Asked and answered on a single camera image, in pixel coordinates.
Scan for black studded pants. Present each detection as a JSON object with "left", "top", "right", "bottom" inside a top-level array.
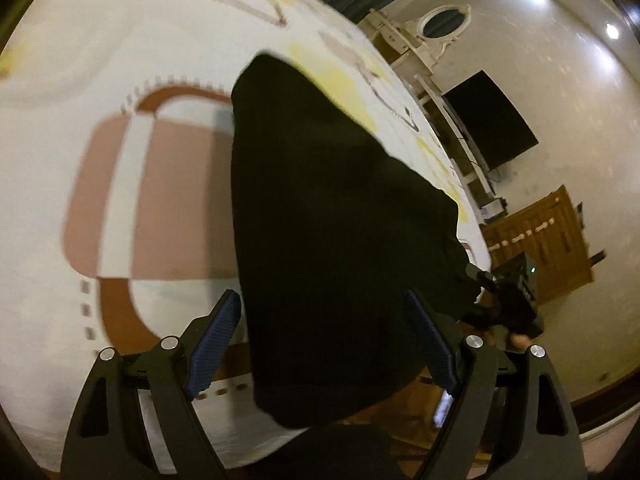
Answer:
[{"left": 231, "top": 54, "right": 480, "bottom": 429}]

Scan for brown wooden door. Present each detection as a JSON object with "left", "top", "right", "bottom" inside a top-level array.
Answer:
[{"left": 480, "top": 186, "right": 593, "bottom": 304}]

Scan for white tv stand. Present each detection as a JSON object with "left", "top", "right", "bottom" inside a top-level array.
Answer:
[{"left": 412, "top": 75, "right": 508, "bottom": 224}]

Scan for black flat television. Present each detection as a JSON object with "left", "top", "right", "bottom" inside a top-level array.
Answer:
[{"left": 444, "top": 70, "right": 539, "bottom": 170}]

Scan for white dressing table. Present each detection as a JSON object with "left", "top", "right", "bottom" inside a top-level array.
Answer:
[{"left": 358, "top": 9, "right": 437, "bottom": 96}]

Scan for oval white framed mirror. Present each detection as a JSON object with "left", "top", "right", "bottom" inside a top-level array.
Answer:
[{"left": 404, "top": 4, "right": 472, "bottom": 70}]

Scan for patterned white bed sheet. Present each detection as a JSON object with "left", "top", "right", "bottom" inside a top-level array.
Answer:
[{"left": 1, "top": 0, "right": 490, "bottom": 472}]

